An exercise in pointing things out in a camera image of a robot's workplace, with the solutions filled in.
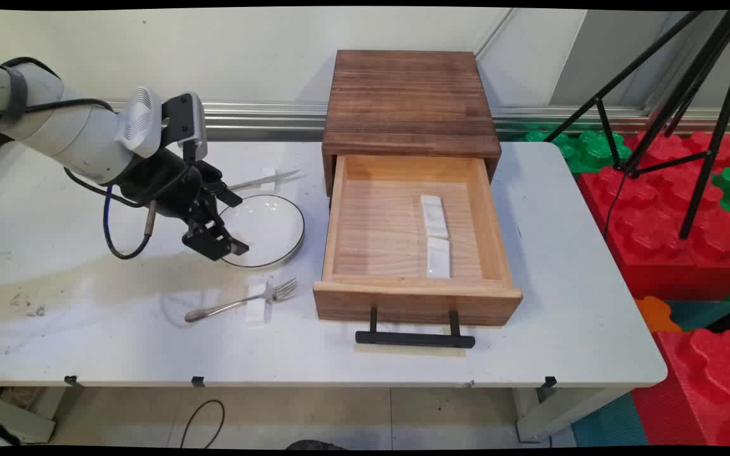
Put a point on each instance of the black silver wrist camera box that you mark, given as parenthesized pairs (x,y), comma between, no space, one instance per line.
(186,120)

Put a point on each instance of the orange foam piece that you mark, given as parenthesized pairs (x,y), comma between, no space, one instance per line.
(655,315)

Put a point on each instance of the silver table knife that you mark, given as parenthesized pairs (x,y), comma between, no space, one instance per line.
(279,175)

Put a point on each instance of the black table edge clip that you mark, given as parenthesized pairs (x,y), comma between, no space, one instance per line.
(549,382)
(198,381)
(72,380)

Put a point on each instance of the dark wooden drawer cabinet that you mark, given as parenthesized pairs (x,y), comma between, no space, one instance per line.
(409,101)

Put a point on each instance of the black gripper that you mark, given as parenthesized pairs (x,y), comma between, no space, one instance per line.
(162,180)

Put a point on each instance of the white ceramic cutlery rest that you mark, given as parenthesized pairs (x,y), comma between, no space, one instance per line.
(268,171)
(438,258)
(434,215)
(255,315)

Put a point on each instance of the aluminium wall rail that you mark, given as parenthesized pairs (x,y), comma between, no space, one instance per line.
(263,117)

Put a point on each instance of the black tripod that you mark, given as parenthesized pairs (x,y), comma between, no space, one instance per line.
(711,152)

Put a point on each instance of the silver fork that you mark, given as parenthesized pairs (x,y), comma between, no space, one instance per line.
(225,308)

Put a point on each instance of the white plate with black rim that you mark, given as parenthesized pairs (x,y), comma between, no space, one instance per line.
(270,228)

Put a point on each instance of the teal foam mat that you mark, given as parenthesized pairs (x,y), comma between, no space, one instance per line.
(609,424)

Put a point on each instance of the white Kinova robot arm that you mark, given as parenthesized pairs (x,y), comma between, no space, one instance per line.
(54,126)

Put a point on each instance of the white table leg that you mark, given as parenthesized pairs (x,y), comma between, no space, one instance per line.
(16,418)
(549,415)

